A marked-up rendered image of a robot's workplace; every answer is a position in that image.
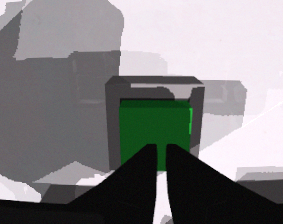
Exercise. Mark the purple button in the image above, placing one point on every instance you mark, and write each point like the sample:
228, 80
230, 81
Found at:
64, 193

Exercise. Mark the blue button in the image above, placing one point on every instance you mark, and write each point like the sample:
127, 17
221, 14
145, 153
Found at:
273, 190

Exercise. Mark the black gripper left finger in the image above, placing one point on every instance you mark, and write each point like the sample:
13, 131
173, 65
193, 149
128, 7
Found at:
128, 196

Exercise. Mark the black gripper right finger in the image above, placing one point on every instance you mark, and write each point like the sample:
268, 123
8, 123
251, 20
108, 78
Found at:
199, 194

